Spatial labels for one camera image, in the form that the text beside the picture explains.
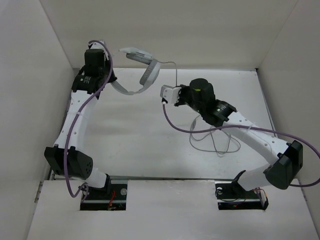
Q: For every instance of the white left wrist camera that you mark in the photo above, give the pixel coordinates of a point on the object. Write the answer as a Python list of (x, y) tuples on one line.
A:
[(97, 45)]

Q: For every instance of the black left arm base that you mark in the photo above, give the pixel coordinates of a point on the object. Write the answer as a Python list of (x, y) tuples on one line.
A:
[(100, 200)]

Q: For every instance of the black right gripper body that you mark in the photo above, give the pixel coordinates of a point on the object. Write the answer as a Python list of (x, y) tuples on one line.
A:
[(185, 95)]

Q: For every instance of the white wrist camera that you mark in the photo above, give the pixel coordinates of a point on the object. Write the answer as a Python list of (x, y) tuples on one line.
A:
[(170, 94), (97, 45)]

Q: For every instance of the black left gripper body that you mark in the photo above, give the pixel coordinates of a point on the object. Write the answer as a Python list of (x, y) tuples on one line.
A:
[(105, 71)]

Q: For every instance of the white grey headphones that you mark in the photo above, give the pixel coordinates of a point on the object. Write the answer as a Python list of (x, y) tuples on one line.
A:
[(148, 74)]

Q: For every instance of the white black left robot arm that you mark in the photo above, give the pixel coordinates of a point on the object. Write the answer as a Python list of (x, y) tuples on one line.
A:
[(66, 156)]

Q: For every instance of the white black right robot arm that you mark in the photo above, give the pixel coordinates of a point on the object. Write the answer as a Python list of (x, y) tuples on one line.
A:
[(284, 159)]

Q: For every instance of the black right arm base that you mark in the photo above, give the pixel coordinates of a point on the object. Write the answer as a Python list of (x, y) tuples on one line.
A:
[(230, 200)]

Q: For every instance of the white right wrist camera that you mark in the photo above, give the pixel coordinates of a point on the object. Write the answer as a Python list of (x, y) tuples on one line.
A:
[(170, 94)]

